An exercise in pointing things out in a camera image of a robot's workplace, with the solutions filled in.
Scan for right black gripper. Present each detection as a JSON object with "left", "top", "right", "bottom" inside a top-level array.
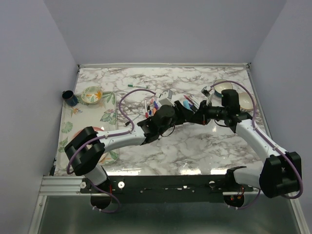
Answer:
[{"left": 190, "top": 99, "right": 227, "bottom": 125}]

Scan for light blue highlighter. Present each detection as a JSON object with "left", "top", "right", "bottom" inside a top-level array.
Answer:
[{"left": 183, "top": 100, "right": 196, "bottom": 112}]

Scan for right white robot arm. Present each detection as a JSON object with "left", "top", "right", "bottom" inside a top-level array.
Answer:
[{"left": 192, "top": 88, "right": 303, "bottom": 199}]

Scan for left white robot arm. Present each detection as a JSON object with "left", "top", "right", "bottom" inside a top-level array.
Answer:
[{"left": 64, "top": 101, "right": 199, "bottom": 193}]

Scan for white ceramic bowl blue rim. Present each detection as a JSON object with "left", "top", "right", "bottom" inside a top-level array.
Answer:
[{"left": 213, "top": 79, "right": 233, "bottom": 98}]

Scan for green capped marker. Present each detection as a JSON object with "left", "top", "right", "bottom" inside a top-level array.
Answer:
[{"left": 127, "top": 84, "right": 148, "bottom": 89}]

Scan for pink ceramic plate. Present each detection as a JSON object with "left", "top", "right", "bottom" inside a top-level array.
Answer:
[{"left": 72, "top": 126, "right": 105, "bottom": 139}]

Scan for floral ceramic bowl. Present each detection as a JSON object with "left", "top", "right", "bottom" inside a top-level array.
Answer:
[{"left": 81, "top": 86, "right": 102, "bottom": 105}]

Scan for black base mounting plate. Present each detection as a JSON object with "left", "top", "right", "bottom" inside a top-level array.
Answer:
[{"left": 80, "top": 174, "right": 254, "bottom": 204}]

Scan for floral plastic tray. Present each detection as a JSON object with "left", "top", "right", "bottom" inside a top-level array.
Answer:
[{"left": 56, "top": 92, "right": 117, "bottom": 171}]

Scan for dark blue metal cup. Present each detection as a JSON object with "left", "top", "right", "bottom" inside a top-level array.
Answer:
[{"left": 62, "top": 90, "right": 78, "bottom": 107}]

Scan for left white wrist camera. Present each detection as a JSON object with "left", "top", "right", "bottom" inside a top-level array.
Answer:
[{"left": 157, "top": 89, "right": 175, "bottom": 106}]

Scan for aluminium frame rail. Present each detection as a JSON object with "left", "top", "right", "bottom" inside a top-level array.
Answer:
[{"left": 39, "top": 176, "right": 83, "bottom": 196}]

